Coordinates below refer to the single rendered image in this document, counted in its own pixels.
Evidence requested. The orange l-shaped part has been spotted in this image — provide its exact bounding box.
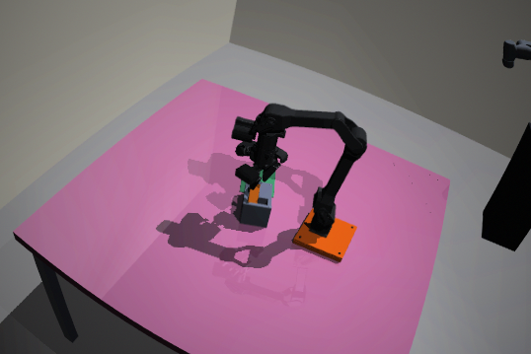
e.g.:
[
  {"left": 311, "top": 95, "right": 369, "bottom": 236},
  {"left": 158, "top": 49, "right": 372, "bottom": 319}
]
[{"left": 248, "top": 184, "right": 261, "bottom": 204}]

